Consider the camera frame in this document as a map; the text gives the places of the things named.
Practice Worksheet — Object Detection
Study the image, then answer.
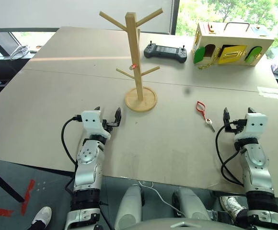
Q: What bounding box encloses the black table leg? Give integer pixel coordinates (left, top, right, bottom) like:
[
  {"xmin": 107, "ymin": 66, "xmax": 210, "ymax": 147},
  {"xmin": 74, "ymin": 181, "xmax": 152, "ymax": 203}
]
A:
[{"xmin": 0, "ymin": 158, "xmax": 26, "ymax": 203}]

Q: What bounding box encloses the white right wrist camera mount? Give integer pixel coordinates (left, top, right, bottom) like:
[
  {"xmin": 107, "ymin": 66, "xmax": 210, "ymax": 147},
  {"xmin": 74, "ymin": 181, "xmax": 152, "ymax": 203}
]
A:
[{"xmin": 243, "ymin": 113, "xmax": 268, "ymax": 140}]

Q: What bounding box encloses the gold chain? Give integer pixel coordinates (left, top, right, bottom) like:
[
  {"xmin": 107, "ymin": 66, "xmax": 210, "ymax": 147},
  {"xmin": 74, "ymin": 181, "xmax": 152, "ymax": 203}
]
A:
[{"xmin": 198, "ymin": 60, "xmax": 217, "ymax": 70}]

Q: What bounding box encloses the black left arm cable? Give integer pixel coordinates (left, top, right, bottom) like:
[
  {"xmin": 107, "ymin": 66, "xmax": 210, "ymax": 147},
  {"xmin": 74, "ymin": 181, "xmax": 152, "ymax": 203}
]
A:
[{"xmin": 61, "ymin": 115, "xmax": 82, "ymax": 166}]

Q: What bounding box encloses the silver right robot thigh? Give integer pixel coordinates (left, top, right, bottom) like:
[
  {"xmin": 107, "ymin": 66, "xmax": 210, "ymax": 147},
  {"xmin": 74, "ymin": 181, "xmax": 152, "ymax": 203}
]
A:
[{"xmin": 172, "ymin": 186, "xmax": 212, "ymax": 221}]

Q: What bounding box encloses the silver robot thigh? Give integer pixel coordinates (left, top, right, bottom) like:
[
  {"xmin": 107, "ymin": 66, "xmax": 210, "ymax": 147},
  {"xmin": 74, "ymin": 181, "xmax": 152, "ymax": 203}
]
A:
[
  {"xmin": 172, "ymin": 186, "xmax": 212, "ymax": 221},
  {"xmin": 114, "ymin": 185, "xmax": 145, "ymax": 230}
]

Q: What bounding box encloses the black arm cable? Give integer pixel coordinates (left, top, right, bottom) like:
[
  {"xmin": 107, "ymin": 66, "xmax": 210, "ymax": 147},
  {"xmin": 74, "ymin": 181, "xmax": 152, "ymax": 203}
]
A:
[
  {"xmin": 215, "ymin": 124, "xmax": 245, "ymax": 187},
  {"xmin": 61, "ymin": 115, "xmax": 82, "ymax": 166}
]

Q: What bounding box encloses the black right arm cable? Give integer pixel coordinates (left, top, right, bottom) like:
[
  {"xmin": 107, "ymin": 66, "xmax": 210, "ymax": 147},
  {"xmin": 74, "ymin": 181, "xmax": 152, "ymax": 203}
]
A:
[{"xmin": 215, "ymin": 124, "xmax": 245, "ymax": 187}]

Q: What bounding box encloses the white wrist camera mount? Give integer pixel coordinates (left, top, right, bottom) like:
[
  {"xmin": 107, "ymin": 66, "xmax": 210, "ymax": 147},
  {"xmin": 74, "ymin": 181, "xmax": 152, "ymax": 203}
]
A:
[
  {"xmin": 81, "ymin": 110, "xmax": 112, "ymax": 140},
  {"xmin": 243, "ymin": 113, "xmax": 268, "ymax": 140}
]

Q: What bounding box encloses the clear tape strip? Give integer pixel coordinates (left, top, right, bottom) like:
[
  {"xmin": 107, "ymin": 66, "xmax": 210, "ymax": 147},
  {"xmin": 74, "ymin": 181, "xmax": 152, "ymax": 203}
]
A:
[{"xmin": 257, "ymin": 86, "xmax": 278, "ymax": 98}]

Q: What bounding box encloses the white cord bundle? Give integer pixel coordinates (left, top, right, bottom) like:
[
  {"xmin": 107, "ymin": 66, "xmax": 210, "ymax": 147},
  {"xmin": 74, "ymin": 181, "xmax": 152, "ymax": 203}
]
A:
[{"xmin": 10, "ymin": 45, "xmax": 30, "ymax": 61}]

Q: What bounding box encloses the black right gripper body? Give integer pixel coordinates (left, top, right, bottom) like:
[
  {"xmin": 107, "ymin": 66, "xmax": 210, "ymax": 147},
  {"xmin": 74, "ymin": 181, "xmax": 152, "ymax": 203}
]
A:
[{"xmin": 225, "ymin": 119, "xmax": 247, "ymax": 135}]

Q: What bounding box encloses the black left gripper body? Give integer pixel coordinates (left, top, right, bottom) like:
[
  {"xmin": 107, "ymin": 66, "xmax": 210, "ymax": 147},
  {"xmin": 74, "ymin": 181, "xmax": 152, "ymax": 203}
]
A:
[{"xmin": 102, "ymin": 119, "xmax": 120, "ymax": 133}]

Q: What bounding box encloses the grey robot torso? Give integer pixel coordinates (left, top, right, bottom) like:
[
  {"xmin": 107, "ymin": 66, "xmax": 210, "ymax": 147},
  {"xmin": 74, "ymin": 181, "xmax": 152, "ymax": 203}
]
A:
[{"xmin": 140, "ymin": 216, "xmax": 241, "ymax": 230}]

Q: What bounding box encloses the wooden lock activity box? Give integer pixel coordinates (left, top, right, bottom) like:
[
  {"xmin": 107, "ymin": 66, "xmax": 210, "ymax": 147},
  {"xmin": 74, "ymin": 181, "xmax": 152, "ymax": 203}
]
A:
[{"xmin": 192, "ymin": 22, "xmax": 276, "ymax": 67}]

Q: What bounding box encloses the thin white cable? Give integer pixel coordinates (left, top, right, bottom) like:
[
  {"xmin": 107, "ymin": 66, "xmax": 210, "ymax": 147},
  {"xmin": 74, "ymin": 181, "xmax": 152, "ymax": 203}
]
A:
[{"xmin": 138, "ymin": 181, "xmax": 185, "ymax": 217}]

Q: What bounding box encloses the white sneaker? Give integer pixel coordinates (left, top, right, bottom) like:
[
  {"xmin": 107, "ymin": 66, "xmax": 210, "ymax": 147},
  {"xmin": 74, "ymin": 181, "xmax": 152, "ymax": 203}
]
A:
[
  {"xmin": 220, "ymin": 195, "xmax": 248, "ymax": 222},
  {"xmin": 31, "ymin": 206, "xmax": 52, "ymax": 226}
]

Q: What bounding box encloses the silver left robot thigh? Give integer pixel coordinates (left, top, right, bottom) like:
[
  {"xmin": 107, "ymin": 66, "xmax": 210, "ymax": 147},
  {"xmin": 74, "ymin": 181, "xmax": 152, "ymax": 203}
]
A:
[{"xmin": 114, "ymin": 185, "xmax": 145, "ymax": 230}]

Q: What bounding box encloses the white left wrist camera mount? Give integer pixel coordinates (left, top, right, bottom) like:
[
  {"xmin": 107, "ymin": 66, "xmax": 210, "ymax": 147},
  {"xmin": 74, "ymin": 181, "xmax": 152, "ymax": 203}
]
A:
[{"xmin": 81, "ymin": 110, "xmax": 112, "ymax": 140}]

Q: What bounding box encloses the dark window frame post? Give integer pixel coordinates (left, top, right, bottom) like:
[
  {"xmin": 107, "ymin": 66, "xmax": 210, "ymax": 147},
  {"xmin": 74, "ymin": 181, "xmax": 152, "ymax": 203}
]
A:
[{"xmin": 169, "ymin": 0, "xmax": 181, "ymax": 35}]

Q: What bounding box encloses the key with red strap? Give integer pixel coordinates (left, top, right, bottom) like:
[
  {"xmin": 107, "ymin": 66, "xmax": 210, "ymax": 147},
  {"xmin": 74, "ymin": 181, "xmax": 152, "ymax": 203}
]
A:
[{"xmin": 196, "ymin": 101, "xmax": 216, "ymax": 133}]

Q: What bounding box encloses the grey handheld remote controller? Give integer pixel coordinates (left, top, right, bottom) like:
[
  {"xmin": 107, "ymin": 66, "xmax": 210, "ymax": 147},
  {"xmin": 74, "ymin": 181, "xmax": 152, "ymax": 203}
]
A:
[{"xmin": 143, "ymin": 41, "xmax": 188, "ymax": 64}]

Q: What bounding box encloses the wooden tree hanger stand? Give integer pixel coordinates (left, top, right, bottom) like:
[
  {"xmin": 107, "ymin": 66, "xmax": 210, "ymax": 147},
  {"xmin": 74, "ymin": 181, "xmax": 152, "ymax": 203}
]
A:
[{"xmin": 99, "ymin": 8, "xmax": 164, "ymax": 113}]

